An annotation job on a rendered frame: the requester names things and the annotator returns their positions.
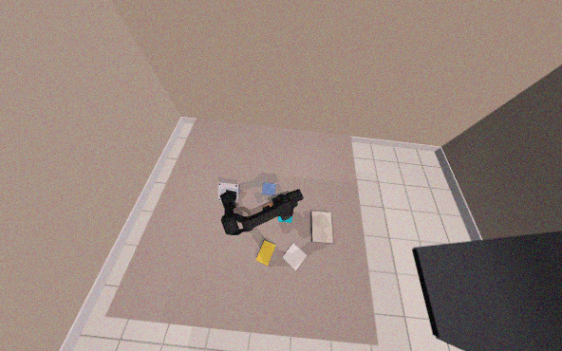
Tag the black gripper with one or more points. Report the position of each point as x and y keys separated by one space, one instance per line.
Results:
x=295 y=205

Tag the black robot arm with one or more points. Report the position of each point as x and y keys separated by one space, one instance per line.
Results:
x=282 y=206

